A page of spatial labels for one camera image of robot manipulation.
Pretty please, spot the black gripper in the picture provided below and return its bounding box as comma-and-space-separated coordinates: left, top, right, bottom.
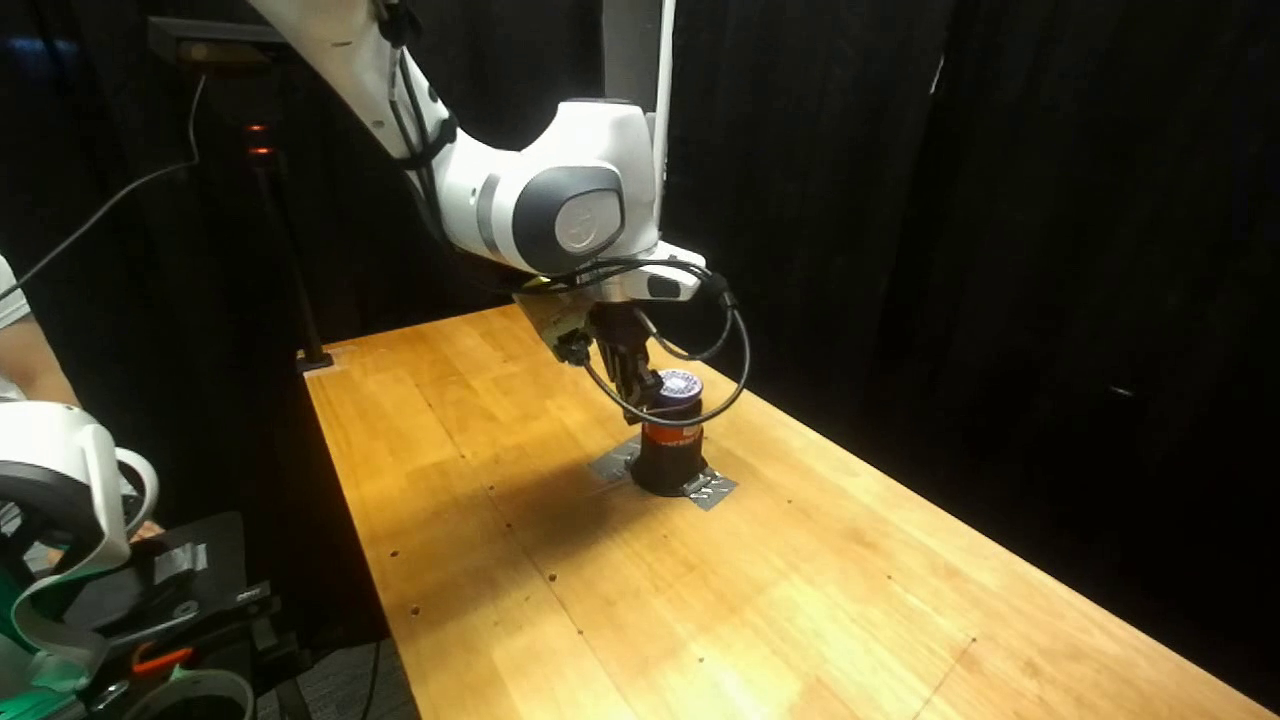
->
515, 277, 668, 415

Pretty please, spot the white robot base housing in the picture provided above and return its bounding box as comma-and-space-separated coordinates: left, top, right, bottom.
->
0, 397, 166, 580

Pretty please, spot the dark upturned cup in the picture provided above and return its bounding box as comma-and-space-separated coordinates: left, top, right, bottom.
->
629, 367, 714, 499

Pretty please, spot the white vertical pole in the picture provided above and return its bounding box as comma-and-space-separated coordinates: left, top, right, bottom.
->
597, 0, 681, 137

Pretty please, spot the black tripod stand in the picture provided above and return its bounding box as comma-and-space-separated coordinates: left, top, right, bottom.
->
146, 11, 335, 378

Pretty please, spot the black equipment platform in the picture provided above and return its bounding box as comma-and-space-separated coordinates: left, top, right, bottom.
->
53, 514, 294, 720

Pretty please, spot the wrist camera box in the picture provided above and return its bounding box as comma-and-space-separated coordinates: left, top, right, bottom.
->
622, 245, 714, 312

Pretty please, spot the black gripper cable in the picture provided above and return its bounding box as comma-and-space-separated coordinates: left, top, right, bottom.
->
565, 257, 757, 431

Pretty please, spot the small grey base plate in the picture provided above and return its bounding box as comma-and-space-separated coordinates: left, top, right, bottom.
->
593, 446, 741, 518

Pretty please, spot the orange handled clamp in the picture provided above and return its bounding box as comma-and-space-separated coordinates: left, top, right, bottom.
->
126, 641, 200, 680

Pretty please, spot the thin grey cable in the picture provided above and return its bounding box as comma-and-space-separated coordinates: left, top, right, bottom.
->
0, 72, 214, 304

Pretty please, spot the pale flat ribbon cable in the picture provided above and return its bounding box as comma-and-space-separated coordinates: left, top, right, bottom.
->
0, 524, 137, 706

